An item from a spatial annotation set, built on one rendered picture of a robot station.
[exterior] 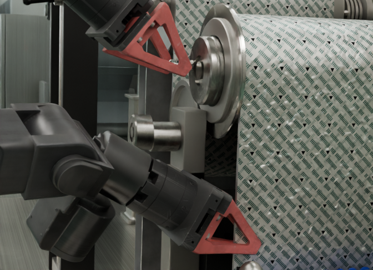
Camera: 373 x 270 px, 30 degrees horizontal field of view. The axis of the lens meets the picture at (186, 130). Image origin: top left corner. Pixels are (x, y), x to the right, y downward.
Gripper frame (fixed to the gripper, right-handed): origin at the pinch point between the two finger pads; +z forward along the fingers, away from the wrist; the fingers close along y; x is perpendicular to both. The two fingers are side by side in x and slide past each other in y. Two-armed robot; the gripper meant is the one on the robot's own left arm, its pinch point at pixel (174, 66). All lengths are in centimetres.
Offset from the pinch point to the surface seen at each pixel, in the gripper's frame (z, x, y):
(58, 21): -8.8, 0.0, -39.0
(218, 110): 5.5, -1.2, 4.9
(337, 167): 18.8, 2.3, 9.1
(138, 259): 25.0, -21.5, -32.7
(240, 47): 1.6, 4.2, 9.1
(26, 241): 15, -33, -57
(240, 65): 2.6, 2.9, 9.5
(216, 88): 3.6, 0.3, 5.6
